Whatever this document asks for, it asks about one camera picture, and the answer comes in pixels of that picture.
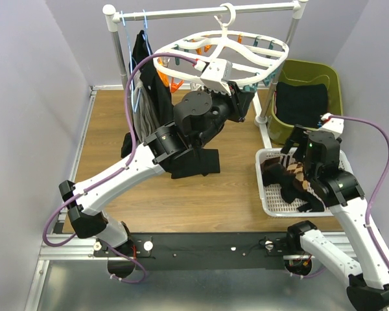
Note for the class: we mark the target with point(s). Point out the white perforated basket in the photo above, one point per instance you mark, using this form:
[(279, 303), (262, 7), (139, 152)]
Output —
[(270, 196)]

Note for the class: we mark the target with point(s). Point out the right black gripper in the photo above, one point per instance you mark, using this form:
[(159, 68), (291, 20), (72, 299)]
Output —
[(297, 135)]

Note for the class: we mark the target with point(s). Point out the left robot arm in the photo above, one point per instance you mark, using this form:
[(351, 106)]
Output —
[(177, 148)]

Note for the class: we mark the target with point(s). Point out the black cloth in bin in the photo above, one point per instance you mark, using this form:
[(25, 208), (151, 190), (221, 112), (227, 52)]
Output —
[(303, 105)]

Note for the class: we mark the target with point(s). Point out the black hanging garment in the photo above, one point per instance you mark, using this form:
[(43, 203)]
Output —
[(195, 162)]

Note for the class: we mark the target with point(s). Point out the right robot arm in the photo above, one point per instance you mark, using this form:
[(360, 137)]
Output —
[(366, 278)]

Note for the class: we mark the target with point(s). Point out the brown striped sock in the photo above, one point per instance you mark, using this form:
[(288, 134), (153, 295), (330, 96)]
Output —
[(269, 162), (286, 160)]

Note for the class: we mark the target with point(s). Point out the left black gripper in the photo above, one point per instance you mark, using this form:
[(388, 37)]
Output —
[(240, 101)]

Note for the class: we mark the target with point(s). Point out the blue wire hanger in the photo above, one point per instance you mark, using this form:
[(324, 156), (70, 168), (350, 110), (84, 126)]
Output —
[(131, 64)]

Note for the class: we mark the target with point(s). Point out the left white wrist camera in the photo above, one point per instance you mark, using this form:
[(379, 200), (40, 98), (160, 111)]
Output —
[(215, 75)]

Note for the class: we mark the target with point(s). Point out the aluminium frame rail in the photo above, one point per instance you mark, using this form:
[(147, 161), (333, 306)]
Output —
[(79, 250)]

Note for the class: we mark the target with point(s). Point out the white clothes rack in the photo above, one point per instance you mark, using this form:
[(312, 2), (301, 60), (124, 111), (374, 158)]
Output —
[(113, 20)]

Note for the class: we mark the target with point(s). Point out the white round clip hanger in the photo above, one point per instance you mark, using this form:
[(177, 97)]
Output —
[(254, 57)]

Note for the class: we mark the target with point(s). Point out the green laundry bin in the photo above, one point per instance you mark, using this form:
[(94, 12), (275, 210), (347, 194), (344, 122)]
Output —
[(302, 73)]

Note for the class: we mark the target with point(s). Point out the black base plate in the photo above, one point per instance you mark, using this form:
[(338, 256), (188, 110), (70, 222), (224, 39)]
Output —
[(210, 251)]

